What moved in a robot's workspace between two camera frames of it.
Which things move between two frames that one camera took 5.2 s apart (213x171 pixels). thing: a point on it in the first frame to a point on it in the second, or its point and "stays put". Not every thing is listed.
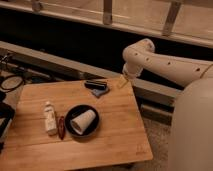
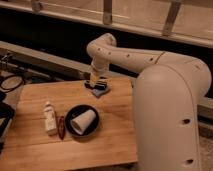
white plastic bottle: [50, 118] stays put
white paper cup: [83, 121] stays put
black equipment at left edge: [6, 112] stays put
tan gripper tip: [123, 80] to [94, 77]
